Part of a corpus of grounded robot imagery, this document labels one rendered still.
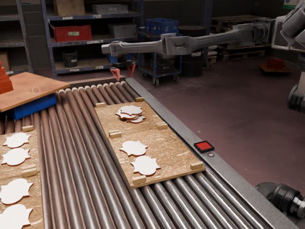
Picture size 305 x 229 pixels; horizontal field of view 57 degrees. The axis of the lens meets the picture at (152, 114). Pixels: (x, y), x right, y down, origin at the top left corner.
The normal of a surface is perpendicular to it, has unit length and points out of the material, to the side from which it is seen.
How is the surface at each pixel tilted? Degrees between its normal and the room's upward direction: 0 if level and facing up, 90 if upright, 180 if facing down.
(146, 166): 0
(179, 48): 88
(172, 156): 0
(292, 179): 0
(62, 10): 84
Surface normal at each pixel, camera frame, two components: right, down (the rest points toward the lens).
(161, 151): 0.00, -0.90
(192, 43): 0.49, 0.22
